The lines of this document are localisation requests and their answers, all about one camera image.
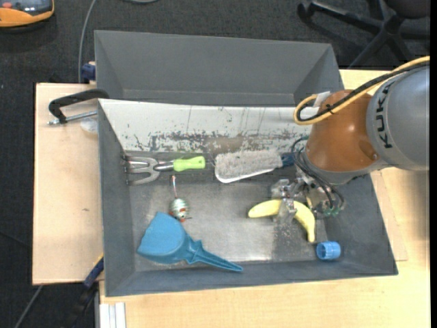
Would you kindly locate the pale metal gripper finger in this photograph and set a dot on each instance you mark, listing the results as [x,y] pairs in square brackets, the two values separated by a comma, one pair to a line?
[280,187]
[287,210]

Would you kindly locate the yellow banana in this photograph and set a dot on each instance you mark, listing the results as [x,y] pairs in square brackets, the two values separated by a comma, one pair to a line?
[264,208]

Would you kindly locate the blue bottle cap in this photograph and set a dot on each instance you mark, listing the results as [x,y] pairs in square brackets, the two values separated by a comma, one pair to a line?
[328,250]

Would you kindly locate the grey metal bin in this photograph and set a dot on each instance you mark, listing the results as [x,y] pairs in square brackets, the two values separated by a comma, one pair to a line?
[218,224]

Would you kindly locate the silver toy mouse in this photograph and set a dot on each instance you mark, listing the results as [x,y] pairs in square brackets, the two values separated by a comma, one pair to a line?
[178,207]

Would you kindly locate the blue plastic scoop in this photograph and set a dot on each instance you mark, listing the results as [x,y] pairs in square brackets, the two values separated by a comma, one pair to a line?
[164,239]

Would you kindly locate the pale wood board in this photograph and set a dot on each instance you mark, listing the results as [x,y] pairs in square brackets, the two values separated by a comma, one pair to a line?
[65,190]

